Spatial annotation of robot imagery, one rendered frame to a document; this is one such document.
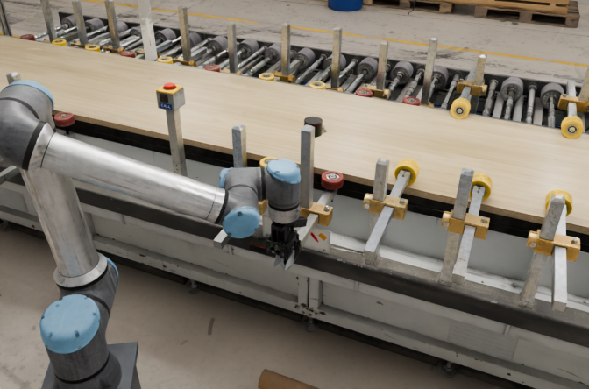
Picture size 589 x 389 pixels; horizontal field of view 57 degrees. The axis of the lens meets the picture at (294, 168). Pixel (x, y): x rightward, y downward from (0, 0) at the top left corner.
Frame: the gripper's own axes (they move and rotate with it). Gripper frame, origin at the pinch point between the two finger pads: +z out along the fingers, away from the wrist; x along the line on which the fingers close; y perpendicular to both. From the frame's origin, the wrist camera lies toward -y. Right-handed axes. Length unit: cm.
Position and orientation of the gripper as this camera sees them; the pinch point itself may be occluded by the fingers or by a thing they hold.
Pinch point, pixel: (287, 265)
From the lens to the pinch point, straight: 169.4
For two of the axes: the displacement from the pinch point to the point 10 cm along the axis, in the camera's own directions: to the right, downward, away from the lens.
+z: -0.1, 8.6, 5.1
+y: -3.9, 4.6, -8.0
